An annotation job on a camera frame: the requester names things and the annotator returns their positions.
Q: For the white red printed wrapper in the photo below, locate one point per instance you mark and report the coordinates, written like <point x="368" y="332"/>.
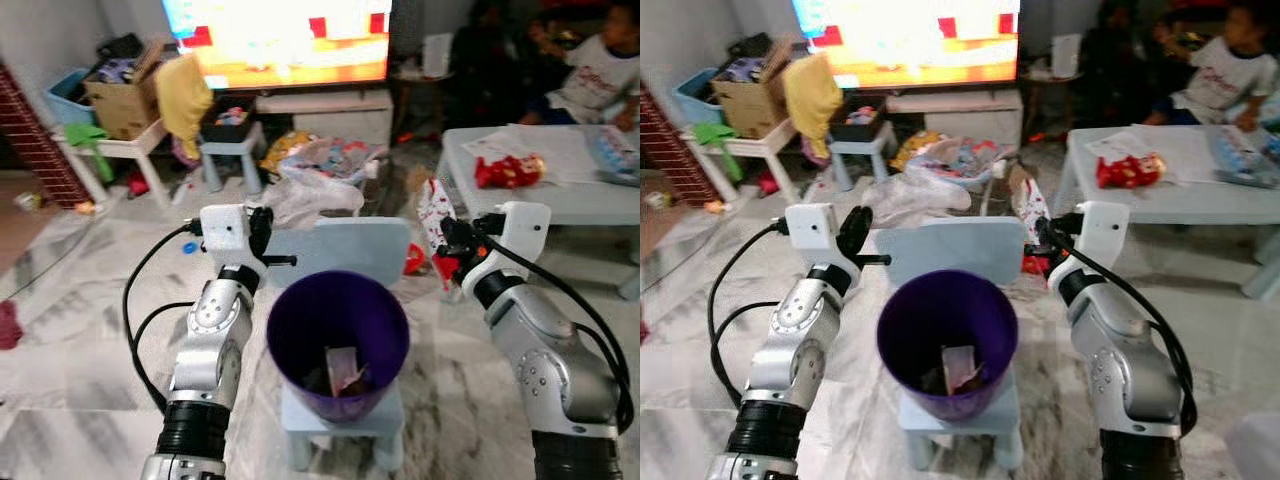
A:
<point x="435" y="215"/>
<point x="1030" y="205"/>

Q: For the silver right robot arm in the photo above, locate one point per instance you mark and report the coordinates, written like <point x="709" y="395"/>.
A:
<point x="555" y="365"/>
<point x="1130" y="370"/>

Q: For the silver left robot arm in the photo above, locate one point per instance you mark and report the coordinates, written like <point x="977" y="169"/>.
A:
<point x="800" y="340"/>
<point x="215" y="340"/>

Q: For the purple plastic rubbish bin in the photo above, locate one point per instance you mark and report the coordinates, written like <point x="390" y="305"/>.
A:
<point x="300" y="330"/>
<point x="910" y="330"/>

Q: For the crumpled pinkish paper trash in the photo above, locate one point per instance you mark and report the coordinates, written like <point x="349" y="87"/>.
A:
<point x="962" y="368"/>
<point x="347" y="370"/>

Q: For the pale blue stool chair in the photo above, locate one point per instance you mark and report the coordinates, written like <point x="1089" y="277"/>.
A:
<point x="345" y="245"/>
<point x="955" y="245"/>

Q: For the white plastic bag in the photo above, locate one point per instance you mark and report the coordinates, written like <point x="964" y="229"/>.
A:
<point x="920" y="195"/>
<point x="315" y="195"/>

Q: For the red toy figure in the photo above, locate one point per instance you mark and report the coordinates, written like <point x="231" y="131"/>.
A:
<point x="1128" y="171"/>
<point x="505" y="172"/>

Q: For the small pale blue stool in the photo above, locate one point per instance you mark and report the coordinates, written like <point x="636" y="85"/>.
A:
<point x="232" y="155"/>
<point x="860" y="155"/>

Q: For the small white kids table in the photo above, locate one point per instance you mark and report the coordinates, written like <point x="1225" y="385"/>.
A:
<point x="1200" y="205"/>
<point x="570" y="205"/>

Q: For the colourful baby bouncer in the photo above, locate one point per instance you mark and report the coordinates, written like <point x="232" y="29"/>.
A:
<point x="960" y="155"/>
<point x="335" y="155"/>

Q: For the white paper sheet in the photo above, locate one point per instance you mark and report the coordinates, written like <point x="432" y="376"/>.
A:
<point x="545" y="145"/>
<point x="1175" y="145"/>

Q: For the black toy basket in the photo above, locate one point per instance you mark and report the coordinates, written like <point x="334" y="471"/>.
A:
<point x="228" y="118"/>
<point x="857" y="118"/>

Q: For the low white side table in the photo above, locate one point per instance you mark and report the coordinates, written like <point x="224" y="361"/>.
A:
<point x="760" y="148"/>
<point x="135" y="148"/>

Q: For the white television stand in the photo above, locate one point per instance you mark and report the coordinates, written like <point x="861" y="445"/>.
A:
<point x="955" y="115"/>
<point x="325" y="115"/>

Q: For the yellow hanging cloth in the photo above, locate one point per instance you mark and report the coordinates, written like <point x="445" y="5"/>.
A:
<point x="185" y="100"/>
<point x="812" y="100"/>

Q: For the pack of small bottles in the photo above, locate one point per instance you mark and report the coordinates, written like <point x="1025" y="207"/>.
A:
<point x="620" y="155"/>
<point x="1245" y="155"/>

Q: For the brown cardboard box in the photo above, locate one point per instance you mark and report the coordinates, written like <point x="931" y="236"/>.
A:
<point x="748" y="105"/>
<point x="120" y="105"/>

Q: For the green plastic toy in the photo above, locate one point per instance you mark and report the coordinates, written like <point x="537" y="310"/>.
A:
<point x="712" y="135"/>
<point x="88" y="135"/>

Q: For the white upright device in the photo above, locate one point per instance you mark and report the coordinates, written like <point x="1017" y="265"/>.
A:
<point x="1066" y="55"/>
<point x="437" y="55"/>

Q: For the flat screen television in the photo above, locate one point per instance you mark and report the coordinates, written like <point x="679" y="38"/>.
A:
<point x="280" y="40"/>
<point x="905" y="40"/>

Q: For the child in white shirt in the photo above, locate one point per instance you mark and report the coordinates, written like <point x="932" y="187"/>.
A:
<point x="595" y="80"/>
<point x="1220" y="80"/>

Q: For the red brick pattern panel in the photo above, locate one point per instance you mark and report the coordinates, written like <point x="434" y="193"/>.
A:
<point x="670" y="155"/>
<point x="35" y="150"/>

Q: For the blue plastic storage tub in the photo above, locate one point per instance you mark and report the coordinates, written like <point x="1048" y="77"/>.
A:
<point x="65" y="98"/>
<point x="692" y="98"/>

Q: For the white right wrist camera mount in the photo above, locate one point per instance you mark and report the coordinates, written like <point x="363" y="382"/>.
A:
<point x="527" y="230"/>
<point x="1100" y="232"/>

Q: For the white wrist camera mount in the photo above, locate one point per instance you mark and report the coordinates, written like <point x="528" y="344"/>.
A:
<point x="527" y="230"/>
<point x="224" y="232"/>
<point x="810" y="232"/>
<point x="1100" y="232"/>

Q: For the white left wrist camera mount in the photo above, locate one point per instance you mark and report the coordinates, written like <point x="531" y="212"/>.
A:
<point x="224" y="232"/>
<point x="810" y="232"/>

